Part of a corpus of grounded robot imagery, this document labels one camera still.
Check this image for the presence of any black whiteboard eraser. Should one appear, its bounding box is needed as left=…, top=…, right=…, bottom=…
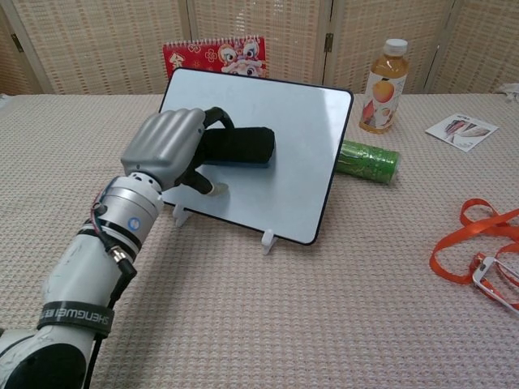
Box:
left=201, top=126, right=277, bottom=168

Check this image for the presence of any white plastic stand foot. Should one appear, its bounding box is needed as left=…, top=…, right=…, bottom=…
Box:
left=261, top=229, right=280, bottom=255
left=172, top=204, right=194, bottom=226

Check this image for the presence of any clear badge holder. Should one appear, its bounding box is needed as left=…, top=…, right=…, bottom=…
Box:
left=472, top=254, right=519, bottom=315

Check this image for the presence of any orange juice bottle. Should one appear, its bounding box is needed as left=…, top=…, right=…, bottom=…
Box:
left=358, top=38, right=410, bottom=135

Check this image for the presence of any red desk calendar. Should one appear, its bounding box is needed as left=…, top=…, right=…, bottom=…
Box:
left=162, top=35, right=268, bottom=79

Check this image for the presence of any black velcro strap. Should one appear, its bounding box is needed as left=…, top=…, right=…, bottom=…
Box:
left=36, top=300, right=116, bottom=340

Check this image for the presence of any beige woven tablecloth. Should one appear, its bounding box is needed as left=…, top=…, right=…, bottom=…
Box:
left=0, top=92, right=519, bottom=389

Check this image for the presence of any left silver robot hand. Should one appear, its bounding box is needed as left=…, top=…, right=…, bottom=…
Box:
left=120, top=106, right=235, bottom=199

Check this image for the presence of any green can lying down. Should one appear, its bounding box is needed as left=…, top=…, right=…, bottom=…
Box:
left=334, top=139, right=402, bottom=187

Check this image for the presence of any white board with black frame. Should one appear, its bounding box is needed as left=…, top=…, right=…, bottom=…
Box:
left=157, top=66, right=354, bottom=247

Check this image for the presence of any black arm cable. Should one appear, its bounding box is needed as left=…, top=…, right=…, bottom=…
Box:
left=92, top=230, right=138, bottom=389

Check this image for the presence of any woven folding screen panel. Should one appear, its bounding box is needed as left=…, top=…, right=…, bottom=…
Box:
left=328, top=0, right=459, bottom=95
left=11, top=0, right=192, bottom=96
left=0, top=0, right=29, bottom=96
left=421, top=0, right=519, bottom=95
left=188, top=0, right=332, bottom=95

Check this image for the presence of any white printed leaflet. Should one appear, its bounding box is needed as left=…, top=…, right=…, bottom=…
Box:
left=424, top=112, right=499, bottom=153

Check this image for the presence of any orange lanyard ribbon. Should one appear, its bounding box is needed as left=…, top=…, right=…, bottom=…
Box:
left=430, top=198, right=519, bottom=289

